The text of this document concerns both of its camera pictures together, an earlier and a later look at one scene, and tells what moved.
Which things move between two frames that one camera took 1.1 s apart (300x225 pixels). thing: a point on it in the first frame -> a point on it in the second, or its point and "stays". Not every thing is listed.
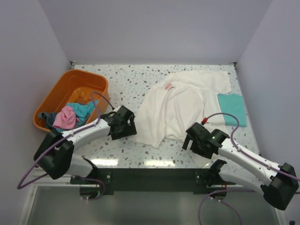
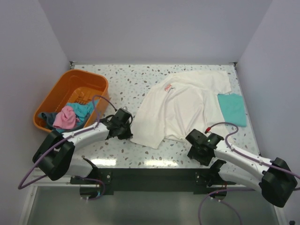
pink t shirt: x=65 y=119 stays
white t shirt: x=177 y=102 stays
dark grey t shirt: x=48 y=117 stays
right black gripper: x=201 y=153 -> x=204 y=161
